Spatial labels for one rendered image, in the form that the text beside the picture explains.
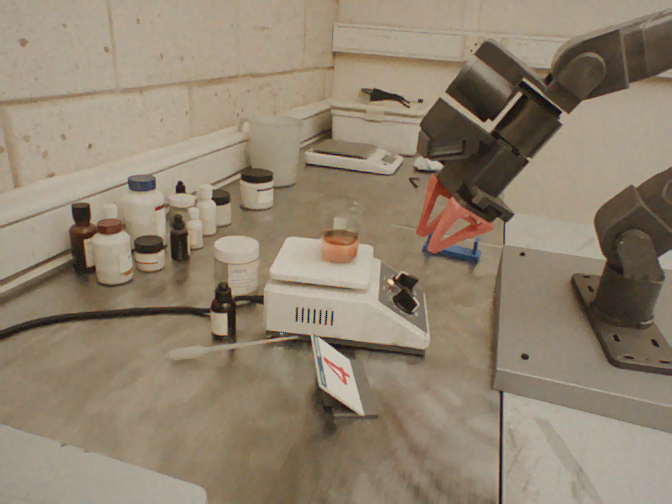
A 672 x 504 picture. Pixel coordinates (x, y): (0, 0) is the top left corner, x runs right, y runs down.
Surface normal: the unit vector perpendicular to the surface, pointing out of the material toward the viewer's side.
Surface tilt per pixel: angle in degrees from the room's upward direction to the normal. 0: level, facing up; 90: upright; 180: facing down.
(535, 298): 4
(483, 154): 63
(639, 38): 91
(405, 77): 90
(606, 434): 0
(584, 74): 94
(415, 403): 0
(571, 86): 94
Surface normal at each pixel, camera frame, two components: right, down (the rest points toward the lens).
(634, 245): -0.32, 0.42
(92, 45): 0.95, 0.18
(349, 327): -0.11, 0.38
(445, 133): 0.26, 0.60
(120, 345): 0.07, -0.91
